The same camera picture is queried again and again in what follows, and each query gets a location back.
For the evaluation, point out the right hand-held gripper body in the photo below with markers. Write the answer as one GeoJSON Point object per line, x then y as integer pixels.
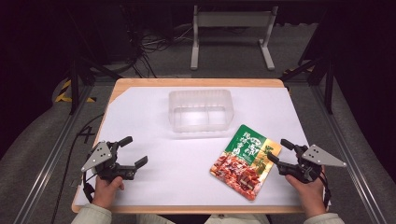
{"type": "Point", "coordinates": [306, 166]}

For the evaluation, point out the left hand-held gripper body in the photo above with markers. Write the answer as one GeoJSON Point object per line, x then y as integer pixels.
{"type": "Point", "coordinates": [104, 165]}

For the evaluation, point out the person's left hand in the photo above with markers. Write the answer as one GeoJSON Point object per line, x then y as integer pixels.
{"type": "Point", "coordinates": [106, 191]}

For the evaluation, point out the person's right hand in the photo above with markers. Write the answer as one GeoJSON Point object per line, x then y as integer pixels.
{"type": "Point", "coordinates": [308, 196]}

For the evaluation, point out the green and red snack packet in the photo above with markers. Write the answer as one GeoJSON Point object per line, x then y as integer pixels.
{"type": "Point", "coordinates": [246, 161]}

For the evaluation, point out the white paper sheet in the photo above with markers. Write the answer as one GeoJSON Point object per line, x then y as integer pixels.
{"type": "Point", "coordinates": [174, 161]}

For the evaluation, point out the black metal stand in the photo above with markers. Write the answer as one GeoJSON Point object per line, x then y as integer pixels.
{"type": "Point", "coordinates": [329, 84]}
{"type": "Point", "coordinates": [74, 81]}

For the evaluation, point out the yellow and black striped tape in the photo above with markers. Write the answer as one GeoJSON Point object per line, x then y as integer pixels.
{"type": "Point", "coordinates": [63, 93]}

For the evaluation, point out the clear plastic container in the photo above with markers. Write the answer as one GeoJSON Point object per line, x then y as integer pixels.
{"type": "Point", "coordinates": [200, 109]}

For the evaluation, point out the white metal stand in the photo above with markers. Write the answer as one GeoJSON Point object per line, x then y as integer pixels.
{"type": "Point", "coordinates": [233, 19]}

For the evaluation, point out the aluminium rail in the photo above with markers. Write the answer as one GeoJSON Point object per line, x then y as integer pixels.
{"type": "Point", "coordinates": [345, 146]}
{"type": "Point", "coordinates": [53, 158]}

